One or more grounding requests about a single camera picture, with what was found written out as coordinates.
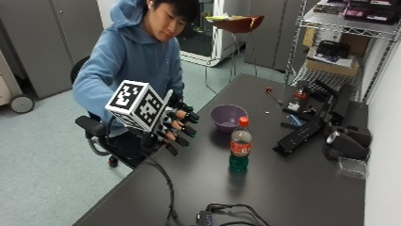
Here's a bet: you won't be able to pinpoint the red-tipped small tool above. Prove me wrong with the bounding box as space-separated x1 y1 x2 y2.
264 87 285 105

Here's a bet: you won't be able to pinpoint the small blue item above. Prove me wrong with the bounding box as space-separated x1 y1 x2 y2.
285 114 307 127

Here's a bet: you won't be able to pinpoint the brown bar stool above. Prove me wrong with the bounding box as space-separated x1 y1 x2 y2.
203 14 266 95

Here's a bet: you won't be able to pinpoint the beige cart with wheel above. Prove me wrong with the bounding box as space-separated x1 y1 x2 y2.
0 50 36 114

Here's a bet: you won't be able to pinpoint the yellow item on stool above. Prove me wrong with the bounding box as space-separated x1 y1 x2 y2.
206 13 232 23

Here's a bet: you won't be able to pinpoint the black bag on shelf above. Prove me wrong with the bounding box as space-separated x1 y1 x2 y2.
315 40 352 62

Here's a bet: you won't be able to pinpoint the flat cardboard box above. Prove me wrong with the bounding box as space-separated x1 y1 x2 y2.
304 57 361 78

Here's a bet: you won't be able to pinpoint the black office chair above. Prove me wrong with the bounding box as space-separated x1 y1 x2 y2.
70 56 168 170

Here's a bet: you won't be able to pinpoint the white cube with black markers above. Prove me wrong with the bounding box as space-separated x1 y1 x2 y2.
104 79 175 133

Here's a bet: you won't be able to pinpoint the black usb hub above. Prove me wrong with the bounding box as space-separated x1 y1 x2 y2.
196 210 215 226

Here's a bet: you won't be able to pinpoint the white framed glass door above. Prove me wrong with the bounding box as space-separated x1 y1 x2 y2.
179 0 252 68

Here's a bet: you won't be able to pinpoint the grey metal cabinet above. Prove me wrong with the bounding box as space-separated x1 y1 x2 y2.
0 0 106 100

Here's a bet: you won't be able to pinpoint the tall grey cabinet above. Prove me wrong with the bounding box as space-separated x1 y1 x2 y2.
243 0 311 73

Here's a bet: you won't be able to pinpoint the metal wire shelf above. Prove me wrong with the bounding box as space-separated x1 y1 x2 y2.
285 0 401 105

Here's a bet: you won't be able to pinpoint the plastic bottle with red cap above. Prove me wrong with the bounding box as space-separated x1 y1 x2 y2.
228 116 254 173

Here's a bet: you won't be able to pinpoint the dark boxes on shelf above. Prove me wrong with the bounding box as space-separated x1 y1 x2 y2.
312 0 401 25

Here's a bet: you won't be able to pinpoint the black glove cable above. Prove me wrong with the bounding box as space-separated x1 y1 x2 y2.
139 150 180 226

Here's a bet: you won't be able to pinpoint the black looped cable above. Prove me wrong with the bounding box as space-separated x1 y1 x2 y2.
206 202 272 226

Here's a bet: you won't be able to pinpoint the black rounded device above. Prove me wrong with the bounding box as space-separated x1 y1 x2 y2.
321 129 372 162

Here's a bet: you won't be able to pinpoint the purple bowl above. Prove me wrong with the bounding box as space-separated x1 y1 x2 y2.
210 104 250 134

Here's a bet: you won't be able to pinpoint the person in blue hoodie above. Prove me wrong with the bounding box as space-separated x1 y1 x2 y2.
72 0 202 169

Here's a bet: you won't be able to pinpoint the long black device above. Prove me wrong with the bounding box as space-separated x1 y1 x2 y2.
272 119 328 158

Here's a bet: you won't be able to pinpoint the clear plastic box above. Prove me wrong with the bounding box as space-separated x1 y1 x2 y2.
337 155 369 180

